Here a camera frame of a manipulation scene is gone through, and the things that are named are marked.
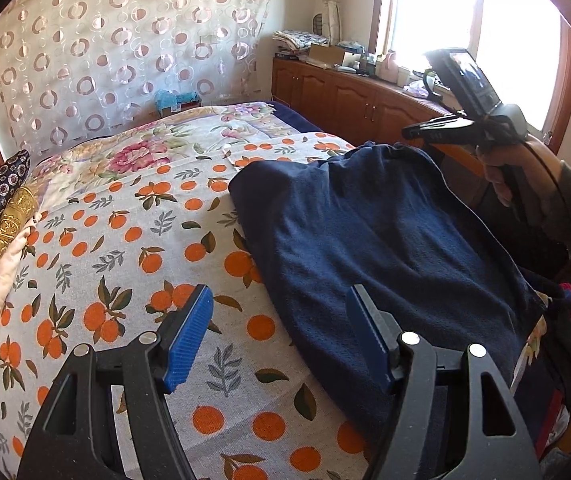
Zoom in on navy t-shirt orange print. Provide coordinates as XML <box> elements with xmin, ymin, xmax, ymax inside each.
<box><xmin>228</xmin><ymin>142</ymin><xmax>549</xmax><ymax>441</ymax></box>

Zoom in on circle pattern sheer curtain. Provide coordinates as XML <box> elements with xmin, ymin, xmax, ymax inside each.
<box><xmin>0</xmin><ymin>0</ymin><xmax>273</xmax><ymax>161</ymax></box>

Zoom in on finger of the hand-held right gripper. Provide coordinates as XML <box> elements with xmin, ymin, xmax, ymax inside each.
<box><xmin>402</xmin><ymin>114</ymin><xmax>476</xmax><ymax>142</ymax></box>

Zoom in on folded cloth stack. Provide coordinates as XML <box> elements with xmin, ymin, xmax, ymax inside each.
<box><xmin>272</xmin><ymin>30</ymin><xmax>329</xmax><ymax>53</ymax></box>

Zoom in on person's right hand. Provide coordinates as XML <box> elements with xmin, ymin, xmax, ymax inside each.
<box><xmin>482</xmin><ymin>142</ymin><xmax>563</xmax><ymax>226</ymax></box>

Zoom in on wooden cabinet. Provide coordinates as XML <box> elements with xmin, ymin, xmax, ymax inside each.
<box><xmin>271</xmin><ymin>56</ymin><xmax>566</xmax><ymax>211</ymax></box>

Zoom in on floral blanket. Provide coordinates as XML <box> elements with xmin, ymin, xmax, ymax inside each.
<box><xmin>30</xmin><ymin>101</ymin><xmax>326</xmax><ymax>211</ymax></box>

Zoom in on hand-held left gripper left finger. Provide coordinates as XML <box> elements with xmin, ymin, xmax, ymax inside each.
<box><xmin>15</xmin><ymin>284</ymin><xmax>214</xmax><ymax>480</ymax></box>

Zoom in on beige pillow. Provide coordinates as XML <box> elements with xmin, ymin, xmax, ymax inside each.
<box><xmin>0</xmin><ymin>215</ymin><xmax>42</xmax><ymax>393</ymax></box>

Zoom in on dark cloth pile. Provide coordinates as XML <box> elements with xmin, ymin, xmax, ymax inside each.
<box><xmin>510</xmin><ymin>265</ymin><xmax>571</xmax><ymax>461</ymax></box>

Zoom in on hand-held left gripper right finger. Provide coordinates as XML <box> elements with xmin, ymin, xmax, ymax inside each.
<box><xmin>345</xmin><ymin>284</ymin><xmax>541</xmax><ymax>480</ymax></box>

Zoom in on orange fruit print bedsheet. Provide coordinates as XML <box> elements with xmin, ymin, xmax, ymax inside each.
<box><xmin>0</xmin><ymin>131</ymin><xmax>381</xmax><ymax>480</ymax></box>

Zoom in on navy blanket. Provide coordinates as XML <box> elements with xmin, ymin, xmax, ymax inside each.
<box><xmin>269</xmin><ymin>101</ymin><xmax>319</xmax><ymax>128</ymax></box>

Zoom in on teal packet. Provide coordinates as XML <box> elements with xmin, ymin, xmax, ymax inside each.
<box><xmin>154</xmin><ymin>89</ymin><xmax>201</xmax><ymax>113</ymax></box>

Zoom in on pale window drape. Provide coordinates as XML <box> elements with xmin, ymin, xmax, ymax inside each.
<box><xmin>317</xmin><ymin>0</ymin><xmax>346</xmax><ymax>46</ymax></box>

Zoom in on window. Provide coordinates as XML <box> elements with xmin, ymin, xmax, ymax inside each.
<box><xmin>373</xmin><ymin>0</ymin><xmax>571</xmax><ymax>146</ymax></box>

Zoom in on cardboard box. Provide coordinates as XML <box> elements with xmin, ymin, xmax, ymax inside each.
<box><xmin>309</xmin><ymin>44</ymin><xmax>349</xmax><ymax>67</ymax></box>

